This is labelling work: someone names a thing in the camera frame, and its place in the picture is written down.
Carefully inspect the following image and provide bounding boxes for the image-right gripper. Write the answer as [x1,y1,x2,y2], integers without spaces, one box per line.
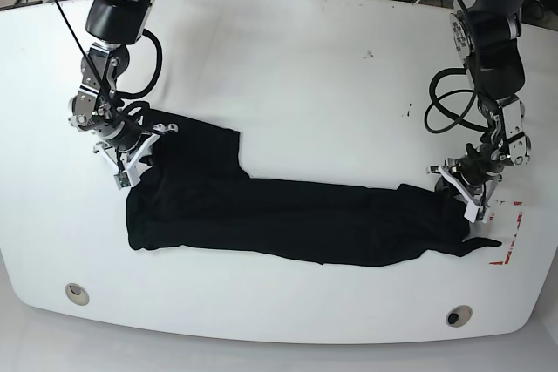
[426,143,506,207]

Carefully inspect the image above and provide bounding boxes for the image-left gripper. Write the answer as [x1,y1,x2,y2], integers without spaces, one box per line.
[92,123,179,172]

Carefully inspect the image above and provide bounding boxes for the black t-shirt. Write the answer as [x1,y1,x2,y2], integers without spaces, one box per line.
[126,110,497,267]

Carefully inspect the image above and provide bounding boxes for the red tape rectangle marking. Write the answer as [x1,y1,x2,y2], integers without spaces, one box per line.
[487,200,523,266]

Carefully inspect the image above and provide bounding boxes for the right table grommet hole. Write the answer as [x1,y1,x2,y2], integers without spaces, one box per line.
[446,305,473,328]

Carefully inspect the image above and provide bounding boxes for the table grommet hole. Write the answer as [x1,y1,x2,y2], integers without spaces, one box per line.
[65,283,90,307]
[446,305,473,328]

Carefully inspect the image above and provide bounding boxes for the left table grommet hole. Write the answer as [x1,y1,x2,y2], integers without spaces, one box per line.
[65,283,90,307]

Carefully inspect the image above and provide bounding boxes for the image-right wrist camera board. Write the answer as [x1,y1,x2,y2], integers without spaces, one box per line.
[464,202,491,223]

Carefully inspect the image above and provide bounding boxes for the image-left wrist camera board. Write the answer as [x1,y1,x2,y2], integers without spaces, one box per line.
[114,167,140,190]

